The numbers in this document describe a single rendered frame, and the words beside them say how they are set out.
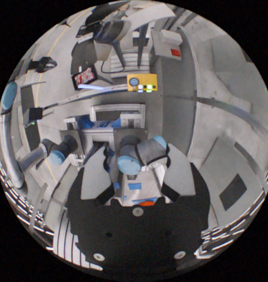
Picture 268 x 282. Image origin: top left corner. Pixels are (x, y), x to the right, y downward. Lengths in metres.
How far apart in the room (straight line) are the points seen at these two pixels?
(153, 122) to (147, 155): 1.30
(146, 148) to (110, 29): 0.70
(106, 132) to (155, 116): 1.10
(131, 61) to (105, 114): 0.98
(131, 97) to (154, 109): 0.44
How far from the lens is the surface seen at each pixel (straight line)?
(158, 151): 0.40
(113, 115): 1.44
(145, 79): 0.53
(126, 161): 0.42
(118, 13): 0.88
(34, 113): 0.92
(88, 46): 0.56
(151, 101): 1.62
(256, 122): 0.47
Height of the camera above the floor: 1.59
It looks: 62 degrees down
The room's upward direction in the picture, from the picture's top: 179 degrees clockwise
